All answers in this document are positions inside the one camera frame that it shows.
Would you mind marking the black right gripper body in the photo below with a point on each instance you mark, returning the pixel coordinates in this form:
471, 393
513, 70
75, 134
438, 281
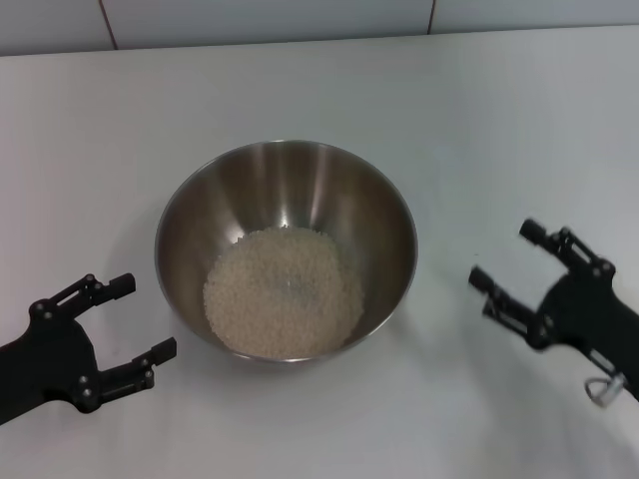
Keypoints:
589, 314

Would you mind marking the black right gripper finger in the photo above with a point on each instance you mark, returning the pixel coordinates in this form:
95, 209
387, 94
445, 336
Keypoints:
574, 252
514, 312

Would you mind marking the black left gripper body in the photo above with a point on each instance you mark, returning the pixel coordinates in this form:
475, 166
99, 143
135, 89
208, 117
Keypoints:
45, 359

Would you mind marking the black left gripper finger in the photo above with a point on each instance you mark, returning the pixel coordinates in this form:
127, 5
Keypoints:
95, 294
132, 376

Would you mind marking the stainless steel mixing bowl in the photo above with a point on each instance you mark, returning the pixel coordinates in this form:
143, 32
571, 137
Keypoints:
199, 249

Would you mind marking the white rice grains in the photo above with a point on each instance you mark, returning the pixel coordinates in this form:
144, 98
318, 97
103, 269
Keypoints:
279, 299

